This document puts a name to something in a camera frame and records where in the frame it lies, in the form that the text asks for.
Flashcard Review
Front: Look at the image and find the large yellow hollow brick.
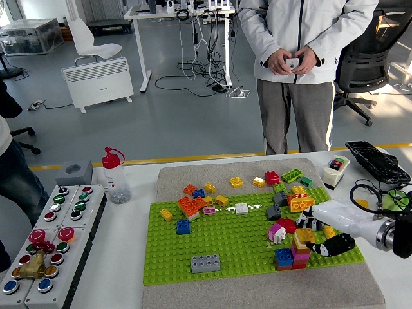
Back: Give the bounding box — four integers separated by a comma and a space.
289, 196, 315, 213

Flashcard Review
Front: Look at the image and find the person's right hand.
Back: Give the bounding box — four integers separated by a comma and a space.
268, 48, 292, 77

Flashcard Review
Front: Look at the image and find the pink and white figure brick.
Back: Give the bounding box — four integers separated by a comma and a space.
267, 222, 288, 243

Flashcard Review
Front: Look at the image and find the white plastic chair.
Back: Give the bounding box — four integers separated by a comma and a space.
67, 17, 124, 66

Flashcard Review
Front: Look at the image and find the black swivel chair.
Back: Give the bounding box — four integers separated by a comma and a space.
0, 79, 41, 155

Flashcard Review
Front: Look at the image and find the grey block with round hole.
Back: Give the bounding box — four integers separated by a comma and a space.
54, 160, 94, 187

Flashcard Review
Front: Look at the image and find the black cable bundle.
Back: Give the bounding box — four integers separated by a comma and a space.
154, 9, 238, 97

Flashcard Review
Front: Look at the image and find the green studded baseplate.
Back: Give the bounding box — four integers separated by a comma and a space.
142, 185, 366, 286

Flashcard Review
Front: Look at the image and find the grey eight-stud brick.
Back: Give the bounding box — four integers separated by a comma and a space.
191, 254, 221, 274

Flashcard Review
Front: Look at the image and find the large grey pushbutton box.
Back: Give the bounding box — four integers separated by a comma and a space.
0, 227, 62, 306
24, 227, 94, 309

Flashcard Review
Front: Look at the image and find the black mesh office chair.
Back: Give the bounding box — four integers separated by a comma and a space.
334, 8, 412, 127

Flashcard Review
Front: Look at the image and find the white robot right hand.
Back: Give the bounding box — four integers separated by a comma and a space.
295, 198, 381, 258

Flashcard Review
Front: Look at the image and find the dark grey sloped brick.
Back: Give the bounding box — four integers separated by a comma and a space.
266, 203, 282, 221
272, 191, 289, 207

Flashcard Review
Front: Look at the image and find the white switch box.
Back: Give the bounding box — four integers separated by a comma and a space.
323, 156, 351, 190

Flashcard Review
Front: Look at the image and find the person's left hand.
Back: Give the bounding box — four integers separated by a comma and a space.
294, 46, 321, 75

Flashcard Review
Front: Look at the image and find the orange layered brick stack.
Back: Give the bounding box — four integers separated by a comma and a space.
177, 195, 207, 220

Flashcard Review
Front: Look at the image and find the lime green long brick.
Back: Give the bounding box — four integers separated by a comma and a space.
281, 168, 304, 183

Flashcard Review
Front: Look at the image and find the black platform cart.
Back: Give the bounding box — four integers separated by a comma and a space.
86, 19, 133, 36

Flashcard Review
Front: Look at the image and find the lime green printed part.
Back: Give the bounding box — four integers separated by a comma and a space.
382, 189, 409, 213

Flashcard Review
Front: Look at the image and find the brass valve with red handle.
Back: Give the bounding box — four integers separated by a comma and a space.
19, 240, 56, 280

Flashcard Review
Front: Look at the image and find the white desk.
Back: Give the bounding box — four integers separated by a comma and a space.
123, 3, 241, 94

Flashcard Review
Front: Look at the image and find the clear plastic crate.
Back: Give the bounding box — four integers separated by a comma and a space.
0, 18, 65, 57

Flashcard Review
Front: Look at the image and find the clear bottle with red cap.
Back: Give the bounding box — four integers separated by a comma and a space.
101, 146, 133, 205

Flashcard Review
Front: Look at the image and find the black round stand base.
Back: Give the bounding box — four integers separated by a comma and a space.
0, 51, 25, 80

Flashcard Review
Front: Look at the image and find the person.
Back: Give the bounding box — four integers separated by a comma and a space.
238, 0, 380, 156
0, 115, 50, 228

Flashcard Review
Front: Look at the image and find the yellow brick with white base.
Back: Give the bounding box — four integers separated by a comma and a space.
293, 227, 317, 250

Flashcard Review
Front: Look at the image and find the white panel heater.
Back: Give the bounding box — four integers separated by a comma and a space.
61, 57, 135, 115

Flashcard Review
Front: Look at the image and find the grey-brown mat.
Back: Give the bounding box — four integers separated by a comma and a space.
140, 157, 386, 309

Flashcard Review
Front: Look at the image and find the black plastic tray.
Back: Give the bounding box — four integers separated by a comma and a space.
344, 140, 412, 185

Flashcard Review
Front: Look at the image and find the red rounded brick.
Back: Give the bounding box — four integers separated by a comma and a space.
276, 218, 299, 234

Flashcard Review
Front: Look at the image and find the small grey pushbutton box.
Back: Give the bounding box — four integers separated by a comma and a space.
34, 185, 80, 230
60, 183, 108, 241

